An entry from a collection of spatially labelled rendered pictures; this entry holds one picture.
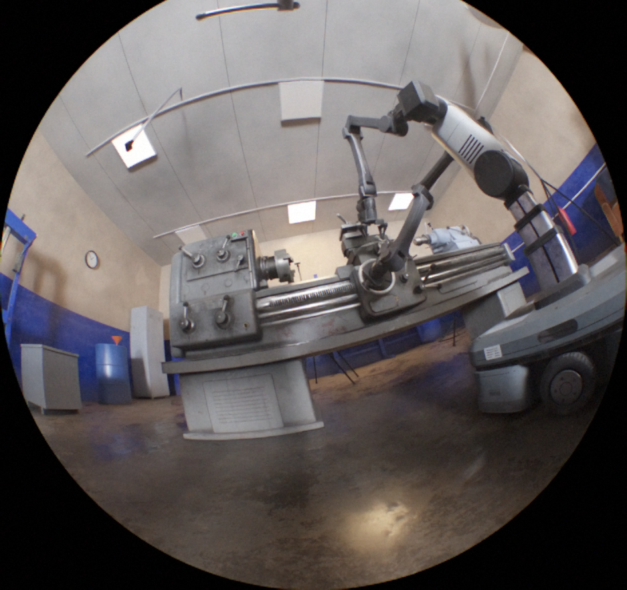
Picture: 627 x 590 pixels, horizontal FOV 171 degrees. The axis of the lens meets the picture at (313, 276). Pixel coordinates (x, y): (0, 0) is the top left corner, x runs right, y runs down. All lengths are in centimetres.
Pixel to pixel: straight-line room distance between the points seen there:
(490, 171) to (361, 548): 95
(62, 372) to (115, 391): 142
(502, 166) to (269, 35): 277
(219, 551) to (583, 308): 81
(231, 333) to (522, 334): 114
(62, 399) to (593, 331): 277
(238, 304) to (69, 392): 192
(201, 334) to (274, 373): 44
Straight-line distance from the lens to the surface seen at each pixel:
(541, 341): 58
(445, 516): 47
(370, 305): 111
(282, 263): 147
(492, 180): 76
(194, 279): 145
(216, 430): 129
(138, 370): 464
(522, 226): 75
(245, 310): 110
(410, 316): 119
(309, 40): 312
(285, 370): 113
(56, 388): 231
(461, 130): 85
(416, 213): 91
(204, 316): 118
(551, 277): 74
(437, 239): 208
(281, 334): 122
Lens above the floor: 36
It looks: 22 degrees up
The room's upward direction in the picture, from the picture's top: 14 degrees counter-clockwise
